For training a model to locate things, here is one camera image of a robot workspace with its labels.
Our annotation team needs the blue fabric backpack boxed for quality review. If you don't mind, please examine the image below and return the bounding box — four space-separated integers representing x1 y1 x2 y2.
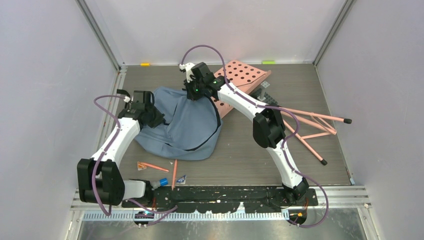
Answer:
114 86 223 161

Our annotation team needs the orange pencil short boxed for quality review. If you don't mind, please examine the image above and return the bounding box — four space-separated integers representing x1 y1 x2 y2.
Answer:
140 162 169 172

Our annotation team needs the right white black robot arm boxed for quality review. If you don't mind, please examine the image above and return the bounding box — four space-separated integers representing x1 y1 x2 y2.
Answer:
179 62 309 205

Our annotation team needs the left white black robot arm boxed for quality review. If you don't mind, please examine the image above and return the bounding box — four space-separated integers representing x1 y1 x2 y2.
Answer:
76 89 165 207

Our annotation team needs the pink perforated music stand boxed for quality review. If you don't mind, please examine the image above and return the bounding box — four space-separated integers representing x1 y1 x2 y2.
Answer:
214 60 353 166

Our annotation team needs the small orange white eraser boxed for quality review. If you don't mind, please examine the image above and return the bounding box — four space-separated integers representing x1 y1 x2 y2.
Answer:
137 161 148 171

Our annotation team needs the orange pencil long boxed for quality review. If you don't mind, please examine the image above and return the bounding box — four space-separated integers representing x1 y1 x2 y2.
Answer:
171 159 178 191

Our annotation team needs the green tape marker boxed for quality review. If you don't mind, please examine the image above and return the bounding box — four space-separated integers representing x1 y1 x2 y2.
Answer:
261 60 276 65

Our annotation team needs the dark grey lego plate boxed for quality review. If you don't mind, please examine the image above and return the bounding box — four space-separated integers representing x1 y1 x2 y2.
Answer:
250 80 278 106

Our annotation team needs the blue grey glue stick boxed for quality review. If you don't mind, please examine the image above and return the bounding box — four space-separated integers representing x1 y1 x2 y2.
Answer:
150 178 169 190

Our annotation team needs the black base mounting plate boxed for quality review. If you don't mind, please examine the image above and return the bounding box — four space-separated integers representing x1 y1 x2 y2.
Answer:
121 185 319 214

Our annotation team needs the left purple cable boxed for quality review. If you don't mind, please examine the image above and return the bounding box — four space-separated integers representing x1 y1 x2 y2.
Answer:
91 95 179 227

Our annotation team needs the purple cable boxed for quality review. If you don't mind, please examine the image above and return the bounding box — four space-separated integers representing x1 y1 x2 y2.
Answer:
91 95 179 227
180 44 330 229

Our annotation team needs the aluminium front rail frame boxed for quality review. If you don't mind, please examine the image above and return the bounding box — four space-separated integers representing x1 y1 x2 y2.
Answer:
76 62 368 228

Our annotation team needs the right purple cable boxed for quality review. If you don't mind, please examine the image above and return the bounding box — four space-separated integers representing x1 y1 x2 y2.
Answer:
180 44 330 229

